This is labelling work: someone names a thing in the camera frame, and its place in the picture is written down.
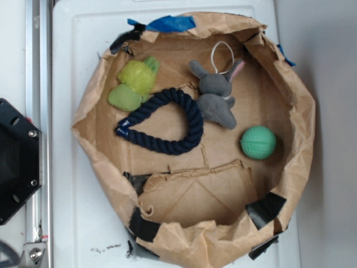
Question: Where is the brown paper bag bowl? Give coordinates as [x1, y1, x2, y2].
[73, 12, 316, 267]

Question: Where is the yellow-green plush toy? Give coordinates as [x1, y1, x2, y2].
[108, 56, 160, 112]

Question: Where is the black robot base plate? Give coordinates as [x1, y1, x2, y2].
[0, 98, 41, 225]

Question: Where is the green rubber ball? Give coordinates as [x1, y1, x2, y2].
[240, 126, 277, 160]

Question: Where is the aluminium frame rail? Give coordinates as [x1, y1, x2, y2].
[21, 1, 55, 267]

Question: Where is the grey plush bunny toy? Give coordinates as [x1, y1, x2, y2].
[189, 54, 245, 130]

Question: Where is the dark blue rope ring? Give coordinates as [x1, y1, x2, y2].
[114, 87, 204, 155]

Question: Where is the white plastic board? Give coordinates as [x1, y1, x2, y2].
[51, 1, 316, 267]

